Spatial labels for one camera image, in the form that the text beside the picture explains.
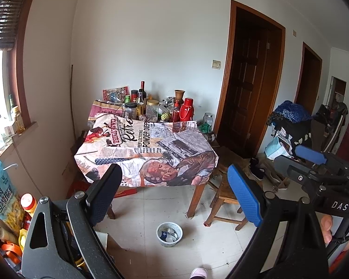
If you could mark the wooden stool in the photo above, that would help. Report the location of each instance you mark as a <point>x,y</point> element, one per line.
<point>225,191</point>
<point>226,154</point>

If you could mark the red thermos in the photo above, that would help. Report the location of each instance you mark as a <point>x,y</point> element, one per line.
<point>186,110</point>

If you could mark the person's right hand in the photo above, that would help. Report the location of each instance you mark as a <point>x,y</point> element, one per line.
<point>327,228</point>

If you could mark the light blue plastic bag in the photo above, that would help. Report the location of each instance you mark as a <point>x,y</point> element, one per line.
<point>277,149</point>

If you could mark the red sauce bottle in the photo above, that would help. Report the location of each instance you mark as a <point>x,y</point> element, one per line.
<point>176,113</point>

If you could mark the bamboo window blind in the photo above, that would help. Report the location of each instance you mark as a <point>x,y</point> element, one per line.
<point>5,26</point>

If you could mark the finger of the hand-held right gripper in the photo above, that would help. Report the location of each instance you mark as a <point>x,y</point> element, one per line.
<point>293,170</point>
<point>311,154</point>

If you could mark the white framed doorway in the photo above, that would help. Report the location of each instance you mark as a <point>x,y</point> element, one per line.
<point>338,88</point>

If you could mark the red cardboard box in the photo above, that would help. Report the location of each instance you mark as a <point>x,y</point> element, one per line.
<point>126,191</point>

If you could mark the pink slipper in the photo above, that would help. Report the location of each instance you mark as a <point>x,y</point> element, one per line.
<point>198,273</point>

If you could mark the green cloth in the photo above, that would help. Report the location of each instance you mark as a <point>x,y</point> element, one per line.
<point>205,128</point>

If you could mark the burgundy printed bag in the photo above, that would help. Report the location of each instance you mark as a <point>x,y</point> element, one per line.
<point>100,112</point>

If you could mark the clear liquor bottle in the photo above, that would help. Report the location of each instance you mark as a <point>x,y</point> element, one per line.
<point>140,107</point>

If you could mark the wall light switch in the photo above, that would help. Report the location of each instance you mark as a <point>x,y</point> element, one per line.
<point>216,64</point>

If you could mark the yellow green ball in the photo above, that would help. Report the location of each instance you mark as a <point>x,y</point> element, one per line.
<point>165,117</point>

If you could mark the black lid glass jar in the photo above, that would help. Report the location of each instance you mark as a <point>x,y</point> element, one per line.
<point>131,112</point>

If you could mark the wooden window frame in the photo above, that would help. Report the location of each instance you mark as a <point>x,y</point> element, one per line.
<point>20,72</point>

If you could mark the green glass bottle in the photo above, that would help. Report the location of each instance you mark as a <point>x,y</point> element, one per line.
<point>12,104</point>

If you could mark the blue snack bag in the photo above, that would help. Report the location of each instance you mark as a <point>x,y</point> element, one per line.
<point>1,186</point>

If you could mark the dark wooden door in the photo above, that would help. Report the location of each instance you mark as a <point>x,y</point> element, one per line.
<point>250,78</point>

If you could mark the black bag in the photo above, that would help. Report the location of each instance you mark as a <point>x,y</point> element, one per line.
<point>295,135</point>

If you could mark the brown clay vase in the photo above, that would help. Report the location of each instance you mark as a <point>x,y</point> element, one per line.
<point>180,95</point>

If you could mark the black shoe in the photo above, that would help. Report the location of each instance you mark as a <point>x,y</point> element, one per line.
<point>256,170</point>

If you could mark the white bowl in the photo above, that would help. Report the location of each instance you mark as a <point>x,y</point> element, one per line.
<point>169,244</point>

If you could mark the colourful snack packet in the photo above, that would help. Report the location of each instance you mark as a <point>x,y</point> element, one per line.
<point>115,94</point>

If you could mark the white cardboard box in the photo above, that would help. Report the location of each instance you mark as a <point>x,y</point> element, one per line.
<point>101,239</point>

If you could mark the table with printed cloth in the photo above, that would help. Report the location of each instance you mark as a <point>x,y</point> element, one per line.
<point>128,151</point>

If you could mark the glass jar metal lid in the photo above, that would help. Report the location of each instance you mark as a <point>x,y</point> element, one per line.
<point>208,119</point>

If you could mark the yellow oil bottle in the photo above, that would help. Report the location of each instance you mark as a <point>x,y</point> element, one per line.
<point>18,120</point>

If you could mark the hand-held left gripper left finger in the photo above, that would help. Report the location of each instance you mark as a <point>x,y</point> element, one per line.
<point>104,194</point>

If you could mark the yellow lid glass jar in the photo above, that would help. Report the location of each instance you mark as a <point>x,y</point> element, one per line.
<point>152,112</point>

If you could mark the small dark glass jar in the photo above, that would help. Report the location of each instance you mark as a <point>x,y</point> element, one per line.
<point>210,137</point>

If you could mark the dark wine bottle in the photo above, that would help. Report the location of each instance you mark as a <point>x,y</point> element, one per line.
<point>142,94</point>

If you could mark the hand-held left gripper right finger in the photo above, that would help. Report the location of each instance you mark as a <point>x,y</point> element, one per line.
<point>245,197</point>

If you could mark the wooden doorway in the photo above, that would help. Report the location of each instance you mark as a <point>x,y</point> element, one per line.
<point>308,78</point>

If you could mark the blue lace cloth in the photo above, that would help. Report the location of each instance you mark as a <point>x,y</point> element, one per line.
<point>292,112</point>

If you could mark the orange cap bottle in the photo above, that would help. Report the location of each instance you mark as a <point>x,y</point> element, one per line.
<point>27,203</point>

